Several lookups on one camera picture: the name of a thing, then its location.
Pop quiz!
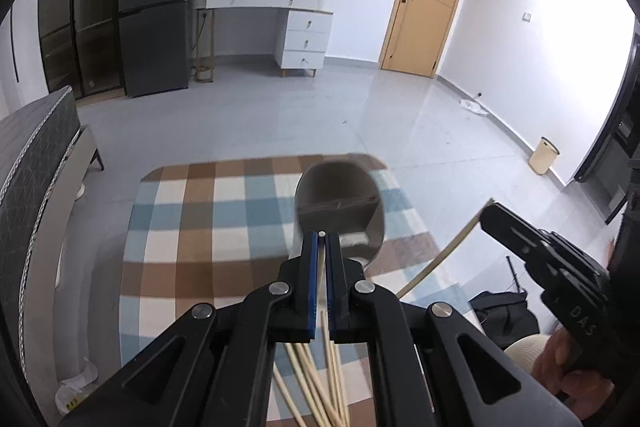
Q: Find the person's right hand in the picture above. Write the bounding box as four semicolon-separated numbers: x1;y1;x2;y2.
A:
531;328;617;410

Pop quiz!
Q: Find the dark grey refrigerator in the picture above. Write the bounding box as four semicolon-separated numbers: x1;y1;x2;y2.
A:
117;0;206;99

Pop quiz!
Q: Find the plaid tablecloth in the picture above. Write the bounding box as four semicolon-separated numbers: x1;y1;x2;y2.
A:
119;153;488;427

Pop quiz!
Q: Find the grey bed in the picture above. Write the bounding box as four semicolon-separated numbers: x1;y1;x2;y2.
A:
0;85;106;408

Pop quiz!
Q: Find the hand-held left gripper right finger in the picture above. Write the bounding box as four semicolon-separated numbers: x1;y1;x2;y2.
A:
326;232;584;427

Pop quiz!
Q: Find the white plastic bag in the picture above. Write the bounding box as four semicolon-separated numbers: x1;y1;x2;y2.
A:
54;358;102;417

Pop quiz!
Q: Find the cream round object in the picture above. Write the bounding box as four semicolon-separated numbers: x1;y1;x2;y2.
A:
502;333;553;380

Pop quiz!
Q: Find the dark glass wardrobe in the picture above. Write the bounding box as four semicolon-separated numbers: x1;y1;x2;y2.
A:
37;0;128;100

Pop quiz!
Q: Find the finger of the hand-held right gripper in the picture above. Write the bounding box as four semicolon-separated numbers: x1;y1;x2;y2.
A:
479;203;553;264

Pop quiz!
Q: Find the white vanity desk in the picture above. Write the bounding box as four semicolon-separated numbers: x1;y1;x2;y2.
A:
192;0;334;83

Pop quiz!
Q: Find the cream trash bin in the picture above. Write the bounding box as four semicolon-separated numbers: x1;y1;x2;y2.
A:
528;136;561;174

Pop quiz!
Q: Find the pile of bamboo chopsticks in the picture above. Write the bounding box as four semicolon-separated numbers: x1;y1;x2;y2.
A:
272;341;351;427

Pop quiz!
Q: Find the black cabinet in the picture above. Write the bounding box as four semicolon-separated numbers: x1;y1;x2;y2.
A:
573;32;640;226

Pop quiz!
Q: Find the black floor bag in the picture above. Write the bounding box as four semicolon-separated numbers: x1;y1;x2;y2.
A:
469;256;542;354

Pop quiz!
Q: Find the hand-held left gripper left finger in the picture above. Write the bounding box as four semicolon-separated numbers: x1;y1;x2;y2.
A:
60;231;321;427

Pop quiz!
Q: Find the grey utensil holder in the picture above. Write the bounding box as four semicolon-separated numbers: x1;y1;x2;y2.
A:
295;159;387;269

